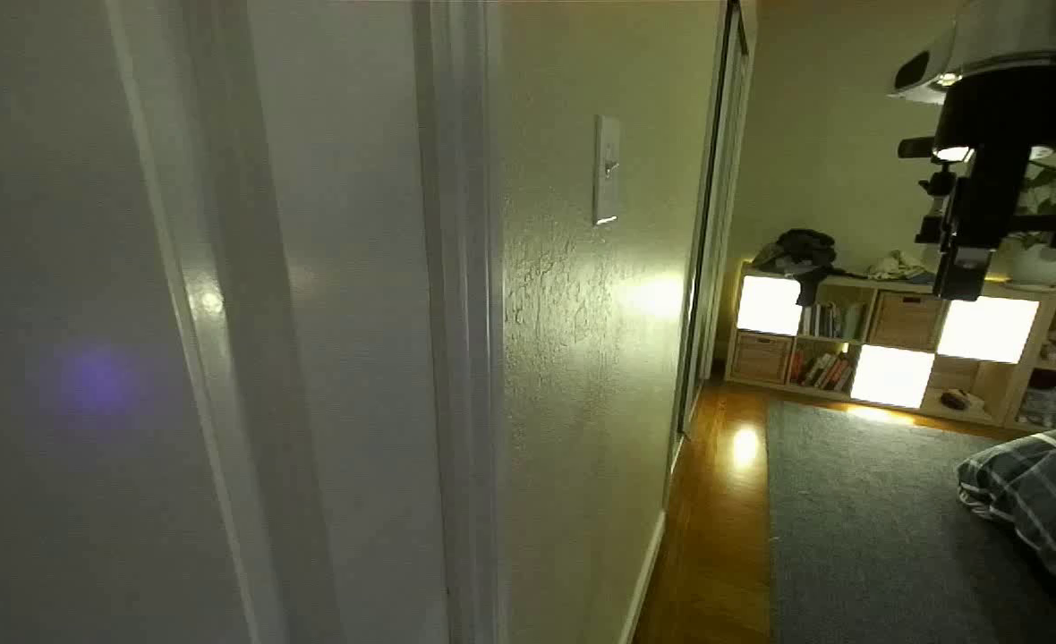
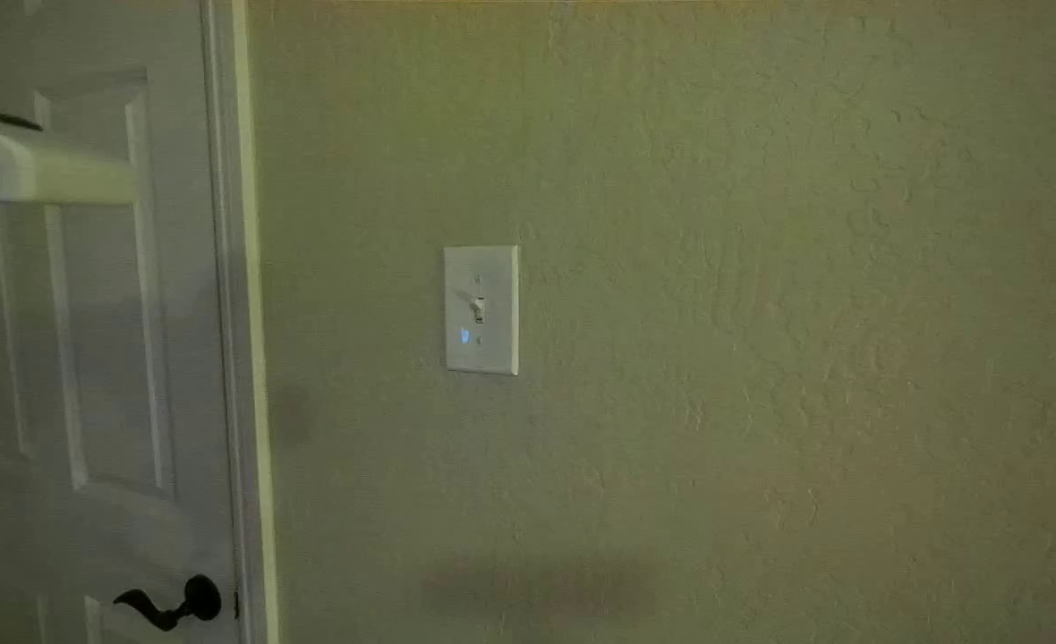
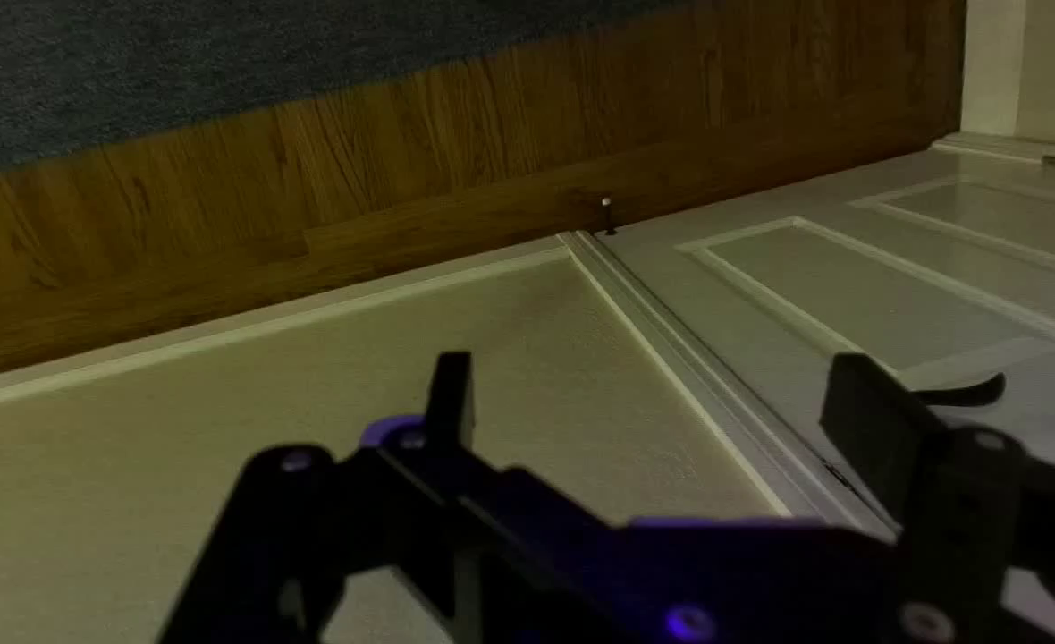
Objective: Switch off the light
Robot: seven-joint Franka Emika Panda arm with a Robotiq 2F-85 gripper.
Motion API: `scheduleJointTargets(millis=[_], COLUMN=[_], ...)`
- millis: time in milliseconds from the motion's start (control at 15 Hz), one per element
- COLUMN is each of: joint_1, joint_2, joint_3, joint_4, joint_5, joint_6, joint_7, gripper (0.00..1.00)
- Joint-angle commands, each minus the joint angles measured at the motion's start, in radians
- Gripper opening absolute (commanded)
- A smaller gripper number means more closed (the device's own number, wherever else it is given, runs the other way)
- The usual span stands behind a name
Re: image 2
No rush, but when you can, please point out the white door frame trim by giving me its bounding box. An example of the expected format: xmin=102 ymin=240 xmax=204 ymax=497
xmin=202 ymin=0 xmax=285 ymax=644

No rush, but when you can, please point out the white panel door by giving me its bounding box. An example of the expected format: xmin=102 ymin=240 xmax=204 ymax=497
xmin=0 ymin=0 xmax=244 ymax=644

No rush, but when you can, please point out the white light switch plate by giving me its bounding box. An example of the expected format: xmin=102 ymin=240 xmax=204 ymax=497
xmin=439 ymin=243 xmax=522 ymax=380

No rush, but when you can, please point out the black door lever handle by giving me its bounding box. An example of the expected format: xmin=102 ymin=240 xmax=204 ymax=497
xmin=110 ymin=572 xmax=229 ymax=638

